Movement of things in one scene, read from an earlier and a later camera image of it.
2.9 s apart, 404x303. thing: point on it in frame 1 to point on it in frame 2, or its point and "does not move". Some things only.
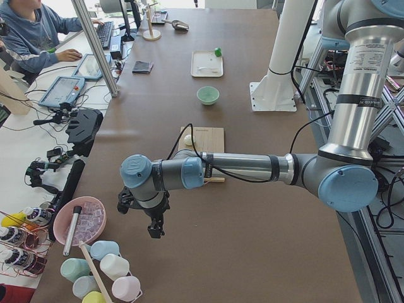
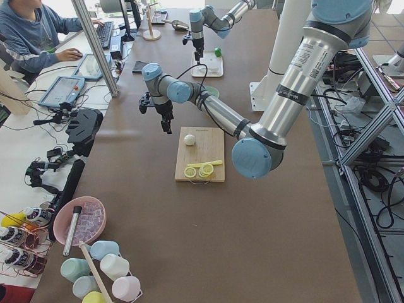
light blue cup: [98, 249] does not move
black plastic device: [84, 126] does not move
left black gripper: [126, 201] to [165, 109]
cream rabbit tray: [206, 64] does not move
